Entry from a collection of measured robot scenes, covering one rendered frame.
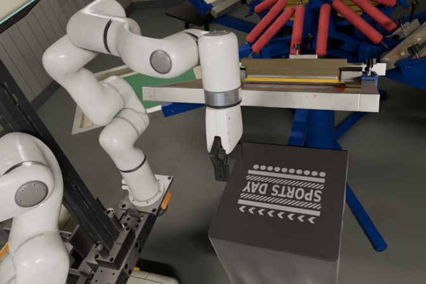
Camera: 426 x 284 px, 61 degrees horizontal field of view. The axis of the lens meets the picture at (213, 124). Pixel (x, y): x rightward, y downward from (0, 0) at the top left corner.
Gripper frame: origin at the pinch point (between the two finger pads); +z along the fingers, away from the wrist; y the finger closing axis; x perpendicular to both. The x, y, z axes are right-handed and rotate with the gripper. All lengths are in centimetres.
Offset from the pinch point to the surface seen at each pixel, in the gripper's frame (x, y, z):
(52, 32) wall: -313, -265, 18
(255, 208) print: -8, -41, 44
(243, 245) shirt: -9, -27, 49
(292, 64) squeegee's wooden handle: 0, -74, -1
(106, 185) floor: -160, -129, 117
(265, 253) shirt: -1, -28, 52
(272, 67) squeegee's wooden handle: -7, -74, 0
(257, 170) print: -11, -58, 39
